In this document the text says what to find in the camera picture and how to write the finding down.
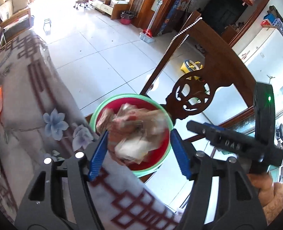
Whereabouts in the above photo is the patterned tablecloth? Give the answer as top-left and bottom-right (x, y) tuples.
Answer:
(0, 31), (178, 229)

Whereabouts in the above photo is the dark wooden chair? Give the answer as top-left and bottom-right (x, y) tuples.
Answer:
(141, 11), (256, 128)

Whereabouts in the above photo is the red waste basket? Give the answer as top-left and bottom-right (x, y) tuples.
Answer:
(120, 10), (135, 25)

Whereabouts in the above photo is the person's right hand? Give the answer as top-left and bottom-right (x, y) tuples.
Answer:
(247, 173), (283, 225)

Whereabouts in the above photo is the red green trash bin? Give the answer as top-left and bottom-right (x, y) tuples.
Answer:
(90, 94), (173, 177)

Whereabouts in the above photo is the white refrigerator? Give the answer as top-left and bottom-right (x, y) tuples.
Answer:
(202, 27), (283, 127)

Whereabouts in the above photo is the small stool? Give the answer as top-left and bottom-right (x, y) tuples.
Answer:
(74, 0), (88, 9)

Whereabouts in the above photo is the mop with white base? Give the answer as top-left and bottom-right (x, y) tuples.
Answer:
(139, 0), (164, 44)

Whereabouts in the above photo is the wooden sofa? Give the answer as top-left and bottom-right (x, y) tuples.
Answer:
(0, 0), (32, 42)

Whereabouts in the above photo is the wooden tv cabinet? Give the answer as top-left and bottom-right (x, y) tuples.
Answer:
(88, 0), (130, 20)

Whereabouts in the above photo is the red brown wrapper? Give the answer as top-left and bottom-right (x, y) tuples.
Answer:
(96, 103), (168, 166)

